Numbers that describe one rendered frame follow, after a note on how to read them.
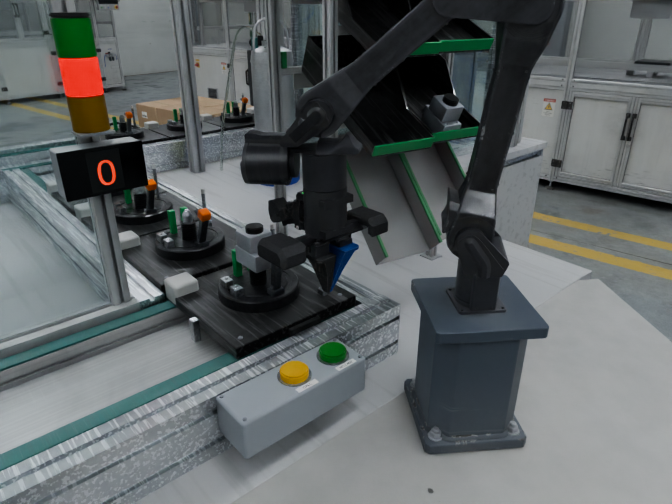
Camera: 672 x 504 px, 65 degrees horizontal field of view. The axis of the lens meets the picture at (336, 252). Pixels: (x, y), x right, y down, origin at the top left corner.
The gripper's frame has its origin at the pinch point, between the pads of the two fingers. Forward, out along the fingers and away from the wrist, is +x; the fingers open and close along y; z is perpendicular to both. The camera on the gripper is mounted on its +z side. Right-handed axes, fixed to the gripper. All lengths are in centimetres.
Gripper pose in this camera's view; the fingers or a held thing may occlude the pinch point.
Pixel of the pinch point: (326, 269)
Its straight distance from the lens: 73.6
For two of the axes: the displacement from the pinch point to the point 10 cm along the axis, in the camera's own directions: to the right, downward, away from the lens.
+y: -7.6, 2.9, -5.9
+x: 0.1, 9.1, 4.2
